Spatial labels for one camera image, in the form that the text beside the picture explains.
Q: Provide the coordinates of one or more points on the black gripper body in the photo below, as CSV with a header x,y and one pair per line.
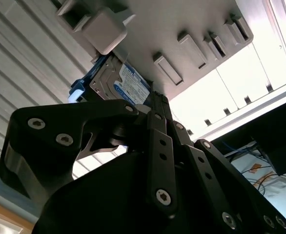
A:
x,y
108,195

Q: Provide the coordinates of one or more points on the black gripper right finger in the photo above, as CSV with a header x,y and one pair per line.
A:
x,y
206,165

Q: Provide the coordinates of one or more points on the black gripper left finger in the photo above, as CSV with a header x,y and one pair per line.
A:
x,y
47,126

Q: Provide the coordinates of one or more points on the hard disk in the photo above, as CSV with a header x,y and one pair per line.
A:
x,y
130,87

